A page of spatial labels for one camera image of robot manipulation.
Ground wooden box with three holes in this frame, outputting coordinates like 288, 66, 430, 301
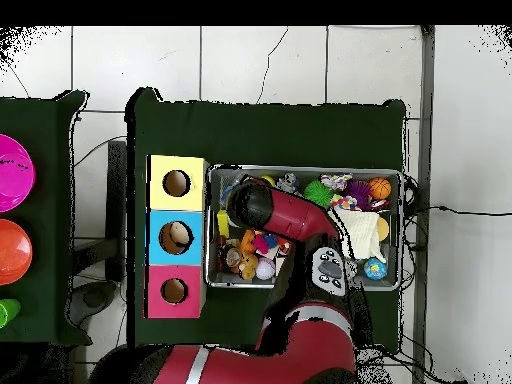
143, 154, 209, 320

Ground shallow mesh bin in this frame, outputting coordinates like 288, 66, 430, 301
204, 163, 405, 292

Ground yellow wooden block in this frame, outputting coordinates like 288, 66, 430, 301
216, 209, 231, 239

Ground black drink can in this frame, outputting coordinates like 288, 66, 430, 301
221, 243, 243, 270

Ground orange plush toy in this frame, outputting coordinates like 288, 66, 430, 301
238, 251, 259, 281

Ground small white baseball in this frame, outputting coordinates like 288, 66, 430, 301
254, 257, 277, 281

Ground green spiky rubber ball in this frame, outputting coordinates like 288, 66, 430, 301
302, 179, 335, 208

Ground dark green table cloth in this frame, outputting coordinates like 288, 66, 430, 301
125, 86, 407, 355
0, 89, 93, 347

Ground colourful patterned cloth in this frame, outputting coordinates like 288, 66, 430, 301
318, 172, 363, 212

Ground purple spiky rubber ball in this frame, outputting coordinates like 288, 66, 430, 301
342, 178, 373, 211

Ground small orange basketball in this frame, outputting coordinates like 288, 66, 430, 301
368, 176, 392, 200

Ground blue globe ball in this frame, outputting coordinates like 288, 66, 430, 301
362, 257, 388, 281

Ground magenta plastic bowl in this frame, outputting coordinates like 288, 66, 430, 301
0, 133, 37, 213

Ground orange plastic bowl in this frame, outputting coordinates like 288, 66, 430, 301
0, 218, 34, 286

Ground green plastic cup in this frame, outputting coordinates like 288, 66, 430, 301
0, 298, 22, 329

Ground grey metal rail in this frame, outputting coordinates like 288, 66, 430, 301
411, 25, 436, 384

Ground black cable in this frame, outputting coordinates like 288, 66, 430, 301
415, 204, 512, 218

